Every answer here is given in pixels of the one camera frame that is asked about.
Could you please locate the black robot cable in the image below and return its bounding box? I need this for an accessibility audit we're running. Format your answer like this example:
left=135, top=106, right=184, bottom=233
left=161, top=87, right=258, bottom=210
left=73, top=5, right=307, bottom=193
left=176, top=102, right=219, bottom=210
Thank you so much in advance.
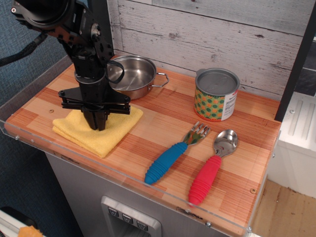
left=106, top=61, right=125, bottom=84

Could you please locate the red handled spoon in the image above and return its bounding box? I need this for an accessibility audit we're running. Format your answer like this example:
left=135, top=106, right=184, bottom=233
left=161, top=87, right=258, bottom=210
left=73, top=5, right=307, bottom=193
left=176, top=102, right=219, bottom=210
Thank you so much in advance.
left=188, top=129, right=238, bottom=205

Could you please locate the clear acrylic table guard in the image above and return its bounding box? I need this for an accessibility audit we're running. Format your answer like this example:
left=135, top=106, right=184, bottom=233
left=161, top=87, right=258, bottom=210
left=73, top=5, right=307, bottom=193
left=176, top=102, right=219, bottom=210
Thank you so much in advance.
left=0, top=60, right=280, bottom=237

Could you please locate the grey toy cabinet panel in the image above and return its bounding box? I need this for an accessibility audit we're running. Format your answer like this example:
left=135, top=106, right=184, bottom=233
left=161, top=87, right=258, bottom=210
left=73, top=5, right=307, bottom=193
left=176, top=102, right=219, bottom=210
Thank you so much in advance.
left=101, top=196, right=162, bottom=237

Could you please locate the blue handled fork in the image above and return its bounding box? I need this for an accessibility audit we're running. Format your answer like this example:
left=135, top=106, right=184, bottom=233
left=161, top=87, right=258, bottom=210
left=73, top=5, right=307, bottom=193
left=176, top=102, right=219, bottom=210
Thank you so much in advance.
left=144, top=121, right=211, bottom=185

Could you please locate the black braided cable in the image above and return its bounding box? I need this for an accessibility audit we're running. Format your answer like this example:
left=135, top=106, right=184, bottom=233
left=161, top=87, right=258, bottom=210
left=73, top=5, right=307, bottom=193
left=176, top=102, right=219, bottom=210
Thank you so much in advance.
left=0, top=33, right=47, bottom=67

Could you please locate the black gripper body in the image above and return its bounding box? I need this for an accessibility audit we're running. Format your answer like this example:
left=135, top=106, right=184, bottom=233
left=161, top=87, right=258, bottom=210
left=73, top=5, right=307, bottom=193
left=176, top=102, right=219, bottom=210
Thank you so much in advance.
left=58, top=74, right=130, bottom=115

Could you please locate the yellow cloth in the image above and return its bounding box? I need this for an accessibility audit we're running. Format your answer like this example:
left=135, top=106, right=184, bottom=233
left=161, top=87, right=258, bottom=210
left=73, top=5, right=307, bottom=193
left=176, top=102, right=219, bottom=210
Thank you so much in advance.
left=52, top=107, right=143, bottom=158

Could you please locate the green patterned tin can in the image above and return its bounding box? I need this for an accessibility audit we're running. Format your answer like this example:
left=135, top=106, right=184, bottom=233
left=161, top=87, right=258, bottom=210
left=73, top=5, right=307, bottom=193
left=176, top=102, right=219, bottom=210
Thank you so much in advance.
left=194, top=68, right=239, bottom=121

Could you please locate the small steel pot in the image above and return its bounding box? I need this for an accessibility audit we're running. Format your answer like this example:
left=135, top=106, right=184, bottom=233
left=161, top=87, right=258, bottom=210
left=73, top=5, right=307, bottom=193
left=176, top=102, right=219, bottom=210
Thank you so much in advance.
left=107, top=55, right=169, bottom=100

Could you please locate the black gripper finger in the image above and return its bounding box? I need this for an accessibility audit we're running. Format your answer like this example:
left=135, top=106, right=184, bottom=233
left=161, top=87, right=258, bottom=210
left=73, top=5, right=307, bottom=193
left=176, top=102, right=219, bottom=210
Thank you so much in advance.
left=95, top=110, right=110, bottom=131
left=81, top=107, right=98, bottom=130

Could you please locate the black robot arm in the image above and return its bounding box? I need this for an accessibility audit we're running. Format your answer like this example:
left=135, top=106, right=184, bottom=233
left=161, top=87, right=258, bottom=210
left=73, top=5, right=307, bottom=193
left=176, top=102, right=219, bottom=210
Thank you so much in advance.
left=11, top=0, right=130, bottom=131

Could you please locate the black vertical frame post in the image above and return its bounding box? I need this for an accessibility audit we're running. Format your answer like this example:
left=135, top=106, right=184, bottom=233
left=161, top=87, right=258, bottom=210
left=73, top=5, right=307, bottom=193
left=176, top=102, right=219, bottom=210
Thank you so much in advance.
left=274, top=0, right=316, bottom=122

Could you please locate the white cabinet at right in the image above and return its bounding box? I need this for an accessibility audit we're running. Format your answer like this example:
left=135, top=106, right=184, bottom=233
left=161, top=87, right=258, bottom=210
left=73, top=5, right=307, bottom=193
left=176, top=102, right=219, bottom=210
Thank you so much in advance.
left=267, top=92, right=316, bottom=198

